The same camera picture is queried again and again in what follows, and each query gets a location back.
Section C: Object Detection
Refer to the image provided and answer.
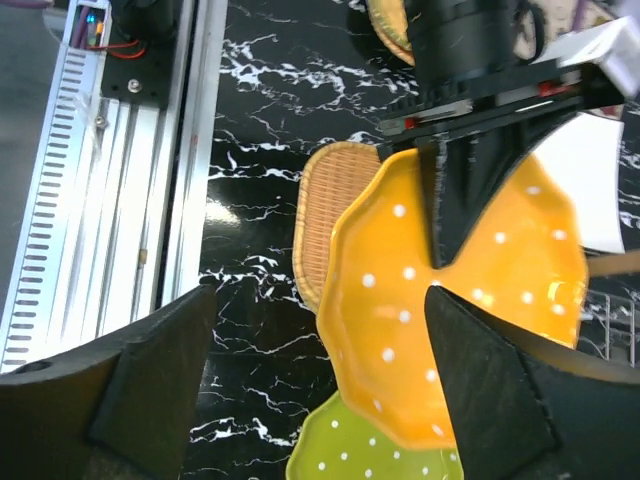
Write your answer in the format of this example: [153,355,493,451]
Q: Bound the aluminium mounting rail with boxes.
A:
[1,1,227,373]

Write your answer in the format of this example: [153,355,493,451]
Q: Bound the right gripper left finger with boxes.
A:
[1,286,217,479]

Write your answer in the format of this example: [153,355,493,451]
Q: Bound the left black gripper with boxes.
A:
[379,1,625,268]

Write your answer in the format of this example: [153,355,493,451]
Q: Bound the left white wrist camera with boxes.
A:
[533,16,639,99]

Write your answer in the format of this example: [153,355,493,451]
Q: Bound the orange octagonal plate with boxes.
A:
[316,149,588,449]

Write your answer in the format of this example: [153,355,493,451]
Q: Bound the steel two-tier dish rack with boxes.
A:
[574,249,640,371]

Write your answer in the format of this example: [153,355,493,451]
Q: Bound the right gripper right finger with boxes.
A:
[424,286,639,479]

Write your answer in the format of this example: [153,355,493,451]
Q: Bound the white black-rimmed square plate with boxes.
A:
[533,113,625,254]

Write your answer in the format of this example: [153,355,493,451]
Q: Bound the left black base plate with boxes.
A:
[101,1,198,111]

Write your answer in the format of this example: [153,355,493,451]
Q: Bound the green dotted plate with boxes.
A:
[286,393,464,480]

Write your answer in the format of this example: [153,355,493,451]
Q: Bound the black marble pattern mat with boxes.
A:
[182,1,415,479]

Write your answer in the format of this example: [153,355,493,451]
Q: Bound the green wicker plate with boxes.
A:
[366,0,415,66]

